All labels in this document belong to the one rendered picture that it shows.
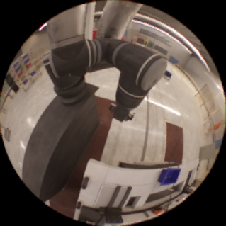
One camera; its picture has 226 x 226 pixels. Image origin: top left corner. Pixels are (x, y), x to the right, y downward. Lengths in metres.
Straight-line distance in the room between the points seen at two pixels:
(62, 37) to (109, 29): 0.23
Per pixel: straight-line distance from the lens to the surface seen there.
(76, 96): 0.49
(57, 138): 0.49
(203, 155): 4.82
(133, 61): 0.16
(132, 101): 0.22
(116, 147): 1.31
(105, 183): 0.53
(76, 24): 0.20
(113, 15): 0.37
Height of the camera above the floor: 1.29
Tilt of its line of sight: 62 degrees down
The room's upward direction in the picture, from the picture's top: 14 degrees clockwise
